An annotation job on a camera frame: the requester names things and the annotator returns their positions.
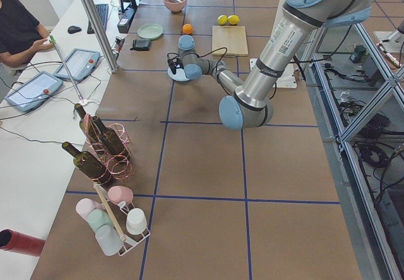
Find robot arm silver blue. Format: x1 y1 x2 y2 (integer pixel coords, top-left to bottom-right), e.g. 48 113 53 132
167 0 371 130

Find black keyboard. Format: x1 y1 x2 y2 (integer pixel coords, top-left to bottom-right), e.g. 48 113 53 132
86 3 109 34

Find green cup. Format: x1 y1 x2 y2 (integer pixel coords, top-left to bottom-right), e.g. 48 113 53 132
86 209 114 232

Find copper wire bottle rack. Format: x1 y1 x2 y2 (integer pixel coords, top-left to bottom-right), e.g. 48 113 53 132
85 122 134 183

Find white cup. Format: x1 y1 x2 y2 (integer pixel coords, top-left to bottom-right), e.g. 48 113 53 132
126 208 147 235

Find light grey cup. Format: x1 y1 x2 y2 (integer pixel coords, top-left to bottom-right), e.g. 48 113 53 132
95 225 124 256

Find green plate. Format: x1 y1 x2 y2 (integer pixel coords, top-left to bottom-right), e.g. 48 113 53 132
137 23 163 40

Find near teach pendant tablet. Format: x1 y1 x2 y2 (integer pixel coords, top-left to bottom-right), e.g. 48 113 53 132
5 71 63 112

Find yellow lemon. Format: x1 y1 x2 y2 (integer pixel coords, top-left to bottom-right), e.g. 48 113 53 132
227 15 240 25
217 15 228 26

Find wooden cutting board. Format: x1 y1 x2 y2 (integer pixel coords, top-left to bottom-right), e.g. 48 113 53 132
211 25 249 57

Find aluminium frame post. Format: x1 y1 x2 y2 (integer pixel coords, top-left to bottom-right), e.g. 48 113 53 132
81 0 119 73

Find right yellow lemon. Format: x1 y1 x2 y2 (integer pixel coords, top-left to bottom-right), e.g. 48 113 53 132
227 15 240 25

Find dark wine bottle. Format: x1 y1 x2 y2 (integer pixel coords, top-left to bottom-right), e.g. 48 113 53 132
74 103 99 143
62 141 112 184
92 116 125 155

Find front dark wine bottle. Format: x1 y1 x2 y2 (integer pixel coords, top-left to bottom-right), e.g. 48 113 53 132
62 141 112 184

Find orange fruit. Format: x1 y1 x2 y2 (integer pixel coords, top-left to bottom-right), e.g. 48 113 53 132
182 23 193 35

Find middle dark wine bottle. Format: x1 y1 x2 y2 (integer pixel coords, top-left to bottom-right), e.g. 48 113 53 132
92 116 125 155

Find far teach pendant tablet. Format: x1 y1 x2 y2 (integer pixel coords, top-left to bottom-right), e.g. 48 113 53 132
64 48 100 83

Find white wire cup rack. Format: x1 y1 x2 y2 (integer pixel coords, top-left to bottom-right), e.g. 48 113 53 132
93 184 150 257

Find black computer mouse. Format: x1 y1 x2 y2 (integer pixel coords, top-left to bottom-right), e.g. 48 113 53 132
67 25 81 34

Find red cylinder tube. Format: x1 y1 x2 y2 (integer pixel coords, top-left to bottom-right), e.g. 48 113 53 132
1 229 45 257

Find person in black shirt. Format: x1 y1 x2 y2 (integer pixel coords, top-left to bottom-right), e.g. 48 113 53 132
1 0 54 68

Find folded grey cloth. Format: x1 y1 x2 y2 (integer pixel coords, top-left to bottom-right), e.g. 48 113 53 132
130 38 152 51

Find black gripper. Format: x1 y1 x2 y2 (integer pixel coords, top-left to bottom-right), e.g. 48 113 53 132
170 55 184 74

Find left yellow lemon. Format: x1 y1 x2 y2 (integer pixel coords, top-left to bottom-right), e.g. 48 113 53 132
217 15 228 26

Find wooden rack handle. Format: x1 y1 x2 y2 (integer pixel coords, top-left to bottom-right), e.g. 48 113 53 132
93 184 126 242

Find blue plate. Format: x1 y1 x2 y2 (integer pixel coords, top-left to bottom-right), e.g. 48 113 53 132
167 68 190 82

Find pink cup on rack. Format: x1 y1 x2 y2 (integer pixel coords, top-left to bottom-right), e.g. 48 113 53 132
107 185 134 205

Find pink bowl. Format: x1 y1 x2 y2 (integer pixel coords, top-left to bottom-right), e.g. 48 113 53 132
163 0 187 13

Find pale pink cup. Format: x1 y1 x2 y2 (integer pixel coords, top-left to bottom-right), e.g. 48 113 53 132
75 198 104 221

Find teach pendant tablet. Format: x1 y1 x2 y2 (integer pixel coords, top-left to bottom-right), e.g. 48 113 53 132
64 48 100 83
5 71 63 112

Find rear dark wine bottle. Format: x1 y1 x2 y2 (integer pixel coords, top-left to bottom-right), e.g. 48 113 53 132
74 103 99 143

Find metal stick green tip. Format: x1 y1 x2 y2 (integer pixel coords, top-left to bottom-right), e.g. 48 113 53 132
49 34 88 106

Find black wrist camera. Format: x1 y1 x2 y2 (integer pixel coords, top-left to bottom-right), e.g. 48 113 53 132
167 52 183 71

